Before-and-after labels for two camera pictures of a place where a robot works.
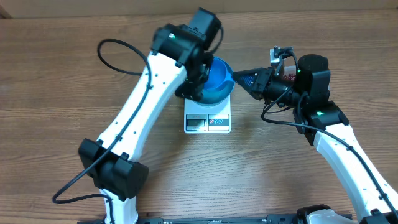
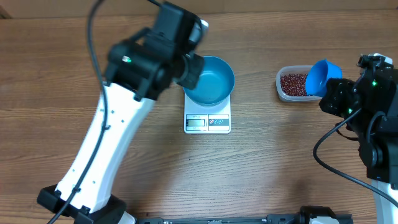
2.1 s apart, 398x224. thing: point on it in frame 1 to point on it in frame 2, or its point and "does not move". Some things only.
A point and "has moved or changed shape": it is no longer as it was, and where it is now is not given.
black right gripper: [265, 78] to [338, 96]
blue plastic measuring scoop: [217, 73] has moved or changed shape
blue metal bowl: [219, 86] does not move
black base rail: [273, 219] does not move
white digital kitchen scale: [203, 119] does not move
